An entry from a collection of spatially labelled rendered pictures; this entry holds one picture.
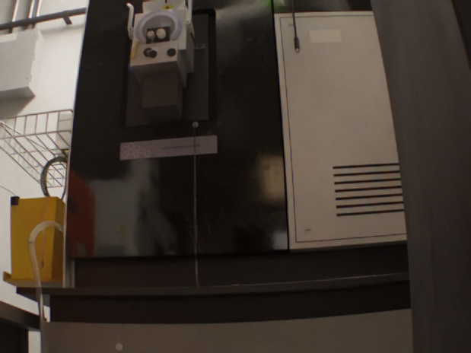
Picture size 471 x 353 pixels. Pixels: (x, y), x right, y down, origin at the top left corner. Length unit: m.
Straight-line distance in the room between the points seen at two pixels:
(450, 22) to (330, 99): 0.87
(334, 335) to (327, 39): 0.56
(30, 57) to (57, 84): 0.18
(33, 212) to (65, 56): 1.62
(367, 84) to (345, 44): 0.10
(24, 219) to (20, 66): 1.56
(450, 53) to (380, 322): 0.71
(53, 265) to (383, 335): 0.60
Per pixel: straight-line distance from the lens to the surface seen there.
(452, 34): 0.27
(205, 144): 1.10
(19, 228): 1.19
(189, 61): 1.15
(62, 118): 1.57
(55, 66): 2.73
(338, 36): 1.20
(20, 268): 1.17
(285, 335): 0.94
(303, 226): 1.04
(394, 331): 0.95
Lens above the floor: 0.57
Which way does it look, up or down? 19 degrees up
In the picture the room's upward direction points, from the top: 2 degrees counter-clockwise
